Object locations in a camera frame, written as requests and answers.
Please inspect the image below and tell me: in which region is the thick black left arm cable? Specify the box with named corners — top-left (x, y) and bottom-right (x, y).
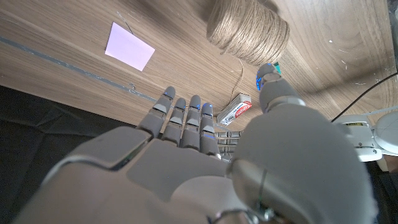
top-left (331, 72), bottom-right (398, 123)

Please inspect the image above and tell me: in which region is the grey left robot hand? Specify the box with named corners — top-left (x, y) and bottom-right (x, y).
top-left (216, 130), bottom-right (243, 162)

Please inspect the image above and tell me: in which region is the brown twine spool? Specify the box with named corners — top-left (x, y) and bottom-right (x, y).
top-left (206, 0), bottom-right (290, 108)

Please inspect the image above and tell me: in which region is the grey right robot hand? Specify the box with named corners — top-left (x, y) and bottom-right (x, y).
top-left (12, 63), bottom-right (379, 224)

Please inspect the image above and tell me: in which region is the black backdrop curtain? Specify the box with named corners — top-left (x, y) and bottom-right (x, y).
top-left (0, 85), bottom-right (137, 224)

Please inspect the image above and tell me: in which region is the pink sticky note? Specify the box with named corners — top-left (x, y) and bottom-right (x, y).
top-left (104, 21), bottom-right (155, 72)

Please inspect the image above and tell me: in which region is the white red toothpaste tube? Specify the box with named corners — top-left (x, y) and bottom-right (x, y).
top-left (216, 93), bottom-right (252, 126)

